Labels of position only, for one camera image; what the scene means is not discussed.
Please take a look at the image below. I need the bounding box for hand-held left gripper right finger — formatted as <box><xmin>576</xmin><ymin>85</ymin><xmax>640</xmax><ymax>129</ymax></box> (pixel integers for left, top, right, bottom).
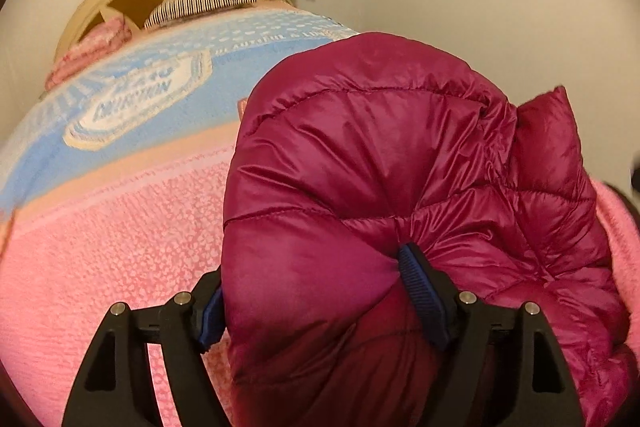
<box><xmin>398</xmin><ymin>243</ymin><xmax>583</xmax><ymax>427</ymax></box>

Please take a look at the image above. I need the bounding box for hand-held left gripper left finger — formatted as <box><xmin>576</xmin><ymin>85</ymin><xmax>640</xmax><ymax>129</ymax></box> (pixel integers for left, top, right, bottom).
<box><xmin>61</xmin><ymin>272</ymin><xmax>226</xmax><ymax>427</ymax></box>

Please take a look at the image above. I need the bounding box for magenta puffer jacket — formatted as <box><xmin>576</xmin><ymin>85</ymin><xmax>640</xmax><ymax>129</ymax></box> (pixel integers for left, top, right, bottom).
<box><xmin>222</xmin><ymin>32</ymin><xmax>640</xmax><ymax>427</ymax></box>

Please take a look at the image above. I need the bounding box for pink and blue printed blanket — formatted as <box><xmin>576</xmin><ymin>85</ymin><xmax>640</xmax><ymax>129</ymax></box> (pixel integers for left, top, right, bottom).
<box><xmin>0</xmin><ymin>4</ymin><xmax>640</xmax><ymax>427</ymax></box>

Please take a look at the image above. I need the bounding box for pink pillow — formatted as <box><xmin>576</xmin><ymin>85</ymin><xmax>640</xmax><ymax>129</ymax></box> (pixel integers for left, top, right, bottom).
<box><xmin>45</xmin><ymin>16</ymin><xmax>133</xmax><ymax>90</ymax></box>

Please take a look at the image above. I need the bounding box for striped pillow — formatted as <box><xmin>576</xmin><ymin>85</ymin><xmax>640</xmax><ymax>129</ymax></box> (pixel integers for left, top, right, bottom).
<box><xmin>144</xmin><ymin>0</ymin><xmax>258</xmax><ymax>30</ymax></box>

